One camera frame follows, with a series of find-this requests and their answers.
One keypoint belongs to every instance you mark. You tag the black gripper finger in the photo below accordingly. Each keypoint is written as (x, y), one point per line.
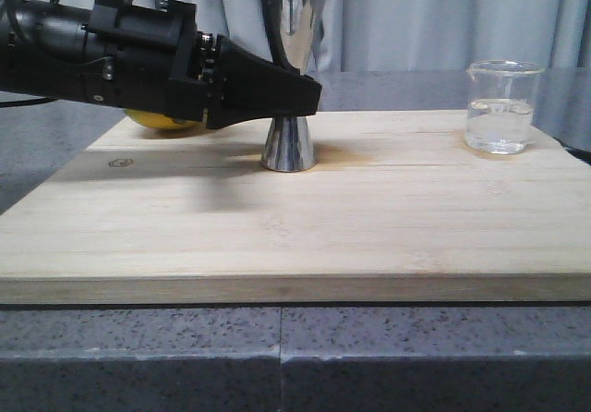
(245, 87)

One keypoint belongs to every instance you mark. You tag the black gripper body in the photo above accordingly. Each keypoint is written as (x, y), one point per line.
(154, 60)

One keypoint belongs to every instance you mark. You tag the steel double jigger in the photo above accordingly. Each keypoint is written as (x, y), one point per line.
(290, 27)

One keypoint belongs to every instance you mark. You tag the glass beaker with liquid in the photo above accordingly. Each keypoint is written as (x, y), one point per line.
(501, 105)

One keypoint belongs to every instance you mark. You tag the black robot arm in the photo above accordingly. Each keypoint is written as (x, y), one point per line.
(42, 49)

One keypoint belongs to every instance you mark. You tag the yellow lemon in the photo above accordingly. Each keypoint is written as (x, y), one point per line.
(157, 121)

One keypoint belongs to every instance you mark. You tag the grey curtain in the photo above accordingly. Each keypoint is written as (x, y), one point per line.
(415, 35)

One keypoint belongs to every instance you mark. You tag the wooden cutting board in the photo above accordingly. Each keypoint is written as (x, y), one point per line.
(397, 208)

